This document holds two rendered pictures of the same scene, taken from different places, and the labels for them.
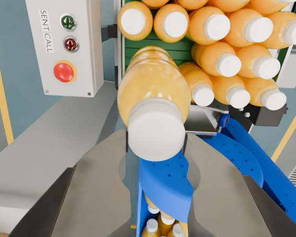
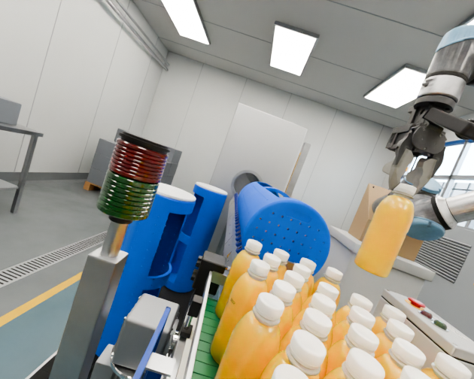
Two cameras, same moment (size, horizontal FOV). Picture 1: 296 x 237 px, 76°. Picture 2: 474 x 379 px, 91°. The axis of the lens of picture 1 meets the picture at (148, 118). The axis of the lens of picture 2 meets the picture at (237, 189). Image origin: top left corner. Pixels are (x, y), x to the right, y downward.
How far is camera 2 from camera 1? 0.61 m
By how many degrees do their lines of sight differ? 58
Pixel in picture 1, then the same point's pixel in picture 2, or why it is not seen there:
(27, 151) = not seen: hidden behind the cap
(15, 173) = (393, 288)
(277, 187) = (156, 233)
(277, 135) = (25, 321)
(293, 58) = (147, 319)
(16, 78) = not seen: outside the picture
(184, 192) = (316, 215)
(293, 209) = (164, 211)
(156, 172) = (325, 234)
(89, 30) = (420, 320)
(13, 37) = not seen: outside the picture
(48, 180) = (369, 276)
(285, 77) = (156, 304)
